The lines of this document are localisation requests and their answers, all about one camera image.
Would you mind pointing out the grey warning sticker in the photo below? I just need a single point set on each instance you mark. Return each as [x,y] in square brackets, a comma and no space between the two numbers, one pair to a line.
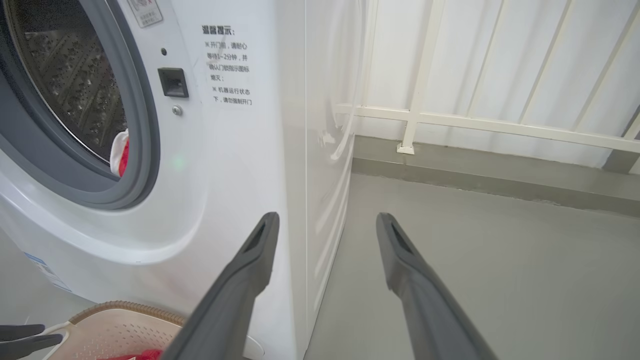
[145,12]

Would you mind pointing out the blue white energy label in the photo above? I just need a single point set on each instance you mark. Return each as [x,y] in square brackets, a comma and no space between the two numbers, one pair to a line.
[47,272]

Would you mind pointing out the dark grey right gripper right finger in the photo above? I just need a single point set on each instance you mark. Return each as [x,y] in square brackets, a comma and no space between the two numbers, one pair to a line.
[440,330]

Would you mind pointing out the steel perforated washer drum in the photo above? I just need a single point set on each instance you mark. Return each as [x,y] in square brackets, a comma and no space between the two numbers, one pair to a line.
[70,75]

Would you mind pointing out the white and red garment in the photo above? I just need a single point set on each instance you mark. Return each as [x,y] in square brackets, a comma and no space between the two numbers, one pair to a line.
[119,150]

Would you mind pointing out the grey rubber door gasket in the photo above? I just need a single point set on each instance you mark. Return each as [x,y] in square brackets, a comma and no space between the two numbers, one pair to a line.
[140,125]

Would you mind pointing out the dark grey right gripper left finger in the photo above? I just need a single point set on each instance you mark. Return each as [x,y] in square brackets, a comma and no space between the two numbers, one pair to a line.
[225,320]

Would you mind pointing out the cream perforated laundry basket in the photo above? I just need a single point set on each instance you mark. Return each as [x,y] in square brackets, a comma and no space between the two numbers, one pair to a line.
[120,335]

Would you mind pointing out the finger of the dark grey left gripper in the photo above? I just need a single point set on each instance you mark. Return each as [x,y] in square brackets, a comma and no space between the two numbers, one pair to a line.
[20,332]
[30,345]

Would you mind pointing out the printed text notice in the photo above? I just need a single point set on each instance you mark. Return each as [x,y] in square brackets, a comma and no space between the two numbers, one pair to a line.
[227,65]

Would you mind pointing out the black door latch socket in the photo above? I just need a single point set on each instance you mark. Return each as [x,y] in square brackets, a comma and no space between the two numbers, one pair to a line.
[173,82]

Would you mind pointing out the white metal rail frame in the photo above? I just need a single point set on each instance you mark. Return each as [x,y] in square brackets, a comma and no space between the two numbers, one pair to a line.
[500,126]

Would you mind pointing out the red jersey with white print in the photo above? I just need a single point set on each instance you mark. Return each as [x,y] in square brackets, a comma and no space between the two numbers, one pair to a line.
[140,355]

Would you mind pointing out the round filter cover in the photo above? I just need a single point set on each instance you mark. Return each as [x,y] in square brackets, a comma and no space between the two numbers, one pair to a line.
[255,350]

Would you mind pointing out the white front-load washing machine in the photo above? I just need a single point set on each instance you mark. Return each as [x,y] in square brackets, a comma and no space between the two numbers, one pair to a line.
[240,165]

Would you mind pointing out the small silver screw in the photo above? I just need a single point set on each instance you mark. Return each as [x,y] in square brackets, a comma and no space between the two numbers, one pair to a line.
[177,110]

